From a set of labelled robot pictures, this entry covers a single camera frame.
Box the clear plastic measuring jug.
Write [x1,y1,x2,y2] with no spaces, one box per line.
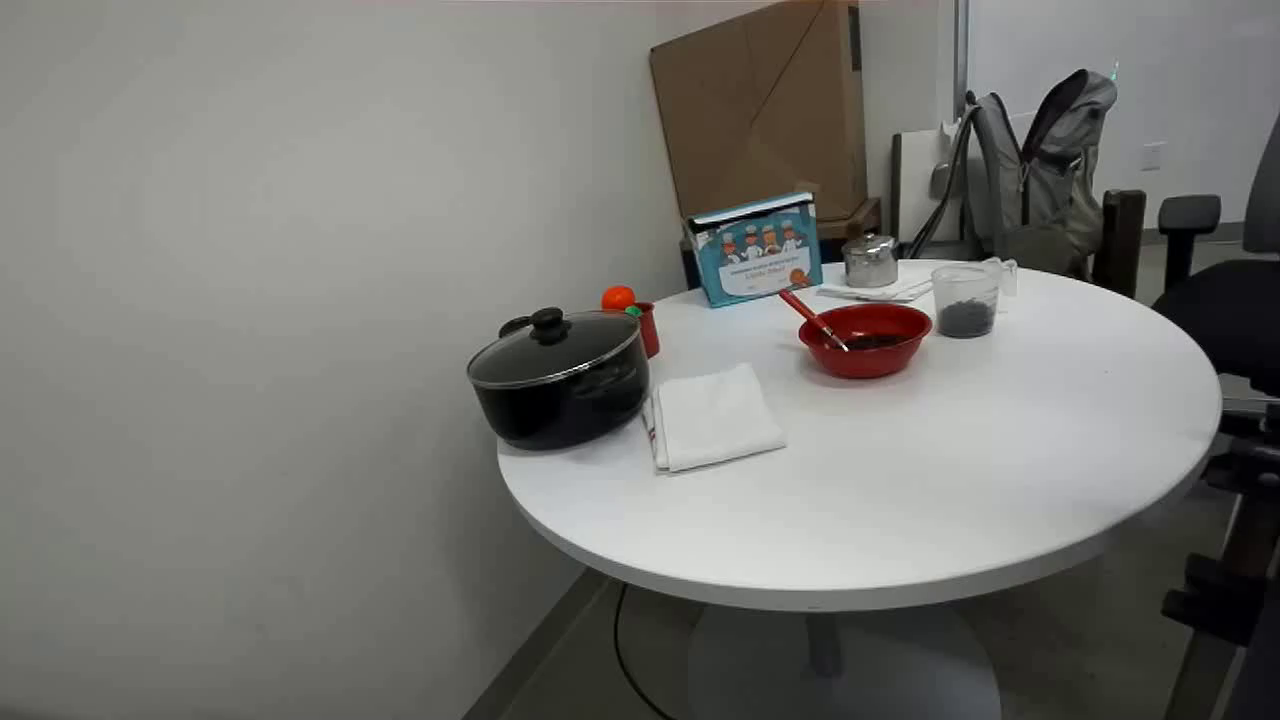
[928,255,1021,345]

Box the white board behind backpack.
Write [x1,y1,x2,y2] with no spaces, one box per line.
[888,118,967,253]

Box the blue picture book box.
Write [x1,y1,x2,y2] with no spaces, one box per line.
[683,188,829,312]

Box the black cooking pot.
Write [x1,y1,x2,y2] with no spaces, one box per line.
[465,333,656,457]

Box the cardboard box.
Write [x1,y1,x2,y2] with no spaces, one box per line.
[646,0,879,242]

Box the grey backpack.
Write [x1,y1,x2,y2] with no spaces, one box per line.
[909,69,1120,264]

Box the small steel pot with lid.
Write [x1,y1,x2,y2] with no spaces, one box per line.
[839,228,901,290]

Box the white folded cloth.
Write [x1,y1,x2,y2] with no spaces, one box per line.
[638,361,789,476]

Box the black grey office chair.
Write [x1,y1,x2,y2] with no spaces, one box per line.
[1153,112,1280,396]

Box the black floor cable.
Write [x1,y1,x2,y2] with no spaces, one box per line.
[606,580,683,720]

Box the red plastic spoon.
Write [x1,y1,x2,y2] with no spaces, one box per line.
[775,289,853,356]

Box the red bowl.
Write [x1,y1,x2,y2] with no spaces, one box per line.
[794,301,937,384]

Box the white paper napkin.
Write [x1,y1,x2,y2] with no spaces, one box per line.
[810,261,937,308]

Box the glass pot lid black knob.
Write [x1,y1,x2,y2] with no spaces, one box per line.
[466,302,646,391]

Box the dark wooden chair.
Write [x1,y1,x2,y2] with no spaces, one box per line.
[1091,188,1153,301]

